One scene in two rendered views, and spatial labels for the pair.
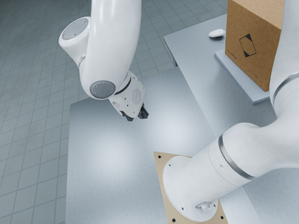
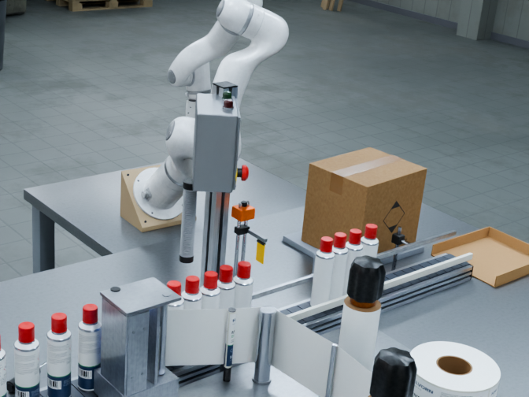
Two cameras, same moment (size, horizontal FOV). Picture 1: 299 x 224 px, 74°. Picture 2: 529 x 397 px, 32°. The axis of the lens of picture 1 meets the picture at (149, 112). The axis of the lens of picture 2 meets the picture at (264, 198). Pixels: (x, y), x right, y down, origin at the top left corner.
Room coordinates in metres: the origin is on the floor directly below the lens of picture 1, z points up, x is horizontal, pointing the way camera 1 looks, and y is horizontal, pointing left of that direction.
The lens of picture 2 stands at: (-1.59, -2.26, 2.08)
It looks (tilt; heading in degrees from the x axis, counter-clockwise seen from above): 22 degrees down; 44
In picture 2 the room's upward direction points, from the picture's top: 5 degrees clockwise
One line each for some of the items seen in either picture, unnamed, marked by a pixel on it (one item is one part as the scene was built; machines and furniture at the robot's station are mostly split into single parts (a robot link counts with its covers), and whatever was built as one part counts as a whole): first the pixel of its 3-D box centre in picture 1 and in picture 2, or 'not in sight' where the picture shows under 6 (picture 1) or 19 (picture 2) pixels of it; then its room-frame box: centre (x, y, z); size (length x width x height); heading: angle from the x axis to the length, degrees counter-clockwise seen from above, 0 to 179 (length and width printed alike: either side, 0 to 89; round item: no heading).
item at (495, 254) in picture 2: not in sight; (492, 254); (0.89, -0.89, 0.85); 0.30 x 0.26 x 0.04; 176
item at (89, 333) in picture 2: not in sight; (90, 347); (-0.59, -0.78, 0.98); 0.05 x 0.05 x 0.20
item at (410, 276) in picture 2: not in sight; (347, 298); (0.18, -0.87, 0.91); 1.07 x 0.01 x 0.02; 176
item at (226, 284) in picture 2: not in sight; (223, 304); (-0.22, -0.81, 0.98); 0.05 x 0.05 x 0.20
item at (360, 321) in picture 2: not in sight; (360, 317); (-0.05, -1.10, 1.03); 0.09 x 0.09 x 0.30
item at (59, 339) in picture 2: not in sight; (59, 357); (-0.67, -0.77, 0.98); 0.05 x 0.05 x 0.20
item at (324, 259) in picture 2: not in sight; (323, 272); (0.12, -0.83, 0.98); 0.05 x 0.05 x 0.20
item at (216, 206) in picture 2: not in sight; (216, 211); (-0.14, -0.67, 1.17); 0.04 x 0.04 x 0.67; 86
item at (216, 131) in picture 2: not in sight; (216, 142); (-0.20, -0.72, 1.38); 0.17 x 0.10 x 0.19; 51
